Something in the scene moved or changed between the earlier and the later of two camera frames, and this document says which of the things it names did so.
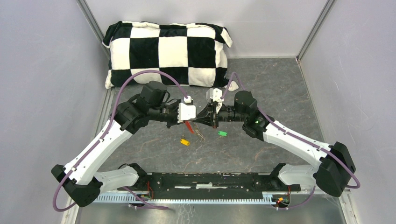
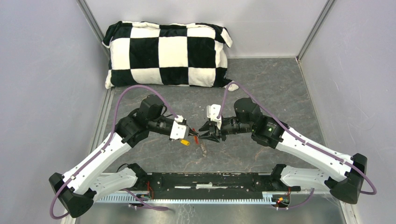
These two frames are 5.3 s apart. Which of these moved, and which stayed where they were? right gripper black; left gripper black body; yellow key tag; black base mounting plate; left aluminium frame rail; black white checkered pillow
Moved: left gripper black body; right gripper black
Stayed: black base mounting plate; left aluminium frame rail; yellow key tag; black white checkered pillow
